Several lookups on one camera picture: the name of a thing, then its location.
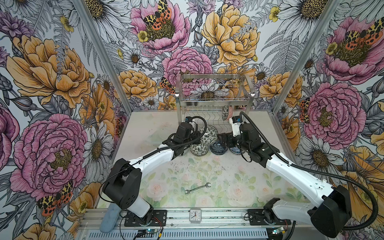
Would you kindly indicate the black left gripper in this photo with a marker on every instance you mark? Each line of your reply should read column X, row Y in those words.
column 196, row 134

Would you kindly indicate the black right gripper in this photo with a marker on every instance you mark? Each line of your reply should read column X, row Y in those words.
column 230, row 136

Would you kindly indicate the black floral pattern bowl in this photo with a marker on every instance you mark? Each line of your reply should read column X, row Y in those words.
column 199, row 150

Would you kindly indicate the pink rimmed patterned bowl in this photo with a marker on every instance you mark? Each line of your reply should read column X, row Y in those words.
column 227, row 113

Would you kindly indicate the green geometric pattern bowl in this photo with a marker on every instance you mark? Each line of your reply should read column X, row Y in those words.
column 210, row 136

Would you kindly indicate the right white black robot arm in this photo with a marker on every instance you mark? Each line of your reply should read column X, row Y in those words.
column 329, row 208

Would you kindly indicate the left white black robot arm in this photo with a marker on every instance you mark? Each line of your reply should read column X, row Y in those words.
column 123, row 183

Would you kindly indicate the silver metal dish rack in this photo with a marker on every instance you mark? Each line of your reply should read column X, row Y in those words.
column 204, row 95

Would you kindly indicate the blue white floral bowl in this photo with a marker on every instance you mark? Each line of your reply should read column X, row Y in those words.
column 236, row 151

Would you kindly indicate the dark blue petal bowl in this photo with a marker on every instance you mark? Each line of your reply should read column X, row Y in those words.
column 219, row 147

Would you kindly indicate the silver combination wrench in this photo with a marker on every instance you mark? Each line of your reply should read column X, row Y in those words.
column 206, row 186

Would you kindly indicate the small white square clock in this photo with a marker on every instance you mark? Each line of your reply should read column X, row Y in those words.
column 195, row 215

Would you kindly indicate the green circuit board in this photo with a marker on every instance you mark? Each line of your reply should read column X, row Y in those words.
column 149, row 233

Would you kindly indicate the light blue glasses case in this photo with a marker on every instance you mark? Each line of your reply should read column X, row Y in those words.
column 110, row 219

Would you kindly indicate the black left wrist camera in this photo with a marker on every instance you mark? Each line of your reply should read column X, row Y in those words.
column 183, row 133

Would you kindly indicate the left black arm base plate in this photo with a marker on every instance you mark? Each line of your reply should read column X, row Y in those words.
column 154, row 218

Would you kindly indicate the aluminium front rail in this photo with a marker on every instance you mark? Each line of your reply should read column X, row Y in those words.
column 178, row 218

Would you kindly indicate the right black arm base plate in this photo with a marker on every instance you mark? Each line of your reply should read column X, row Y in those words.
column 261, row 217

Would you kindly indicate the right aluminium corner post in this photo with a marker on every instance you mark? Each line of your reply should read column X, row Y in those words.
column 319, row 28

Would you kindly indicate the aluminium corner post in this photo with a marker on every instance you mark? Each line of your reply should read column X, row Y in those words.
column 97, row 41
column 319, row 28

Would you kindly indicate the left aluminium corner post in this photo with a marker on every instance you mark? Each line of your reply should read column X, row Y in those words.
column 97, row 41

